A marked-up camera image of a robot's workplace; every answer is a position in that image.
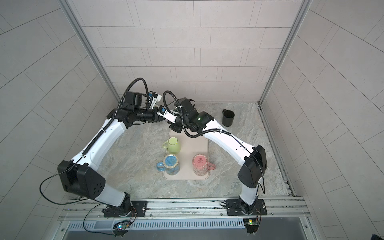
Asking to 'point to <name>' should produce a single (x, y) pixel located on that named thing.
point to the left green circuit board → (121, 228)
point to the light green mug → (172, 145)
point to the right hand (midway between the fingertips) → (169, 119)
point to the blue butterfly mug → (170, 164)
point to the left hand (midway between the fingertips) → (173, 114)
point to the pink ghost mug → (201, 165)
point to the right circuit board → (252, 225)
